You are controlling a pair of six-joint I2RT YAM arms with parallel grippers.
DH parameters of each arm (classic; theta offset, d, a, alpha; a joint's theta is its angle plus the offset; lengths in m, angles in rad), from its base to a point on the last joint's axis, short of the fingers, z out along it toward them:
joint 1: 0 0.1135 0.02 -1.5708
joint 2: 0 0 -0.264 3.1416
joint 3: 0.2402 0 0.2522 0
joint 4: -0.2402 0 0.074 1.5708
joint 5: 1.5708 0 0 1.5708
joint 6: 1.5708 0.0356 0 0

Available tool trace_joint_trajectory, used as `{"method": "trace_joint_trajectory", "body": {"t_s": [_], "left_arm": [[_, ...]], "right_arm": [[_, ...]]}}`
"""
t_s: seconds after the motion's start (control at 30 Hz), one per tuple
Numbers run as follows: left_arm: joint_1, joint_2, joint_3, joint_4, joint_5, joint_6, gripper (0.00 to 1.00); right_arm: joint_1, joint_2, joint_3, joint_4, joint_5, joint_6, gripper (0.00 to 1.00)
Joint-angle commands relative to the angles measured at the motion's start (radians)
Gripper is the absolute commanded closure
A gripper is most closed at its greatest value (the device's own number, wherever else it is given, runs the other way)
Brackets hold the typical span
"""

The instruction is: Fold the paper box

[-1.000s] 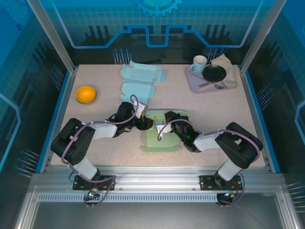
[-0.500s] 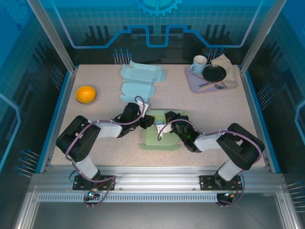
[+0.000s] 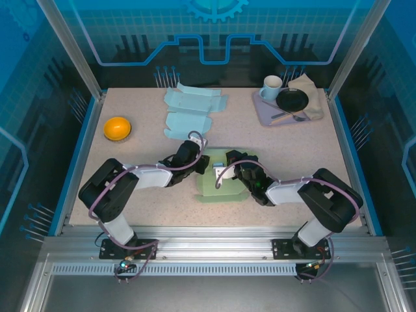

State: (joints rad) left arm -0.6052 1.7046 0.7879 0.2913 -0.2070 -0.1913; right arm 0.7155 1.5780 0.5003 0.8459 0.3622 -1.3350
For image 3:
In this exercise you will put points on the aluminium side rail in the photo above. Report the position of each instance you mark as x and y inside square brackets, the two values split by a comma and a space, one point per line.
[342, 136]
[84, 156]

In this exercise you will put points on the beige cloth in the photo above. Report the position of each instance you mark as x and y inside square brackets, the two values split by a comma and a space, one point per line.
[313, 97]

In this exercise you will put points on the black round plate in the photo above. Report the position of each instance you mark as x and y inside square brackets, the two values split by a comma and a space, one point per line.
[292, 99]

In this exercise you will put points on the aluminium frame rail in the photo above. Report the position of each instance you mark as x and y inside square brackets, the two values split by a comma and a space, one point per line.
[214, 243]

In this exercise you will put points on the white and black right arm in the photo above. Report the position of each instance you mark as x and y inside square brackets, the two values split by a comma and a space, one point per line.
[286, 193]

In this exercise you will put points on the silver fork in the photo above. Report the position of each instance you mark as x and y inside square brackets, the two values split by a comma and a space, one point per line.
[297, 117]

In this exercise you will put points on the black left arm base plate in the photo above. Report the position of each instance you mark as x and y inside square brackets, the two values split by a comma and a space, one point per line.
[109, 252]

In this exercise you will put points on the orange dome object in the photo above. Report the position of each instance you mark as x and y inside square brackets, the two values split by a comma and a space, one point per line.
[117, 127]

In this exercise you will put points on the light blue paper box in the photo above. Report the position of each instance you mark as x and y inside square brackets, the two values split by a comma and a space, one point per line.
[188, 100]

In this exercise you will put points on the light blue mug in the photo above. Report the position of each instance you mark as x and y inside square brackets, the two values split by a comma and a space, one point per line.
[269, 92]

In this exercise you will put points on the green paper box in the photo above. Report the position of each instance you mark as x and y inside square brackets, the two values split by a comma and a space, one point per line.
[221, 195]

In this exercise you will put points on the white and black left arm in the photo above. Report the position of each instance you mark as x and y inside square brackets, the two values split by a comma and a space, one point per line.
[152, 177]

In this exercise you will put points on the lavender plastic tray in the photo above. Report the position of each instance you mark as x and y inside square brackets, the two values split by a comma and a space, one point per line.
[265, 113]

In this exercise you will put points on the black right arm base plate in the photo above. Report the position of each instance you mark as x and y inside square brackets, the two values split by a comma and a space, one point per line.
[281, 248]

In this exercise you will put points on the grey knife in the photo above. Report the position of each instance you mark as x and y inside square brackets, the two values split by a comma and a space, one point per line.
[278, 114]

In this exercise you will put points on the aluminium corner post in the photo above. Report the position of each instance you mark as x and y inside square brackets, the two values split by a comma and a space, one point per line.
[74, 55]
[354, 55]

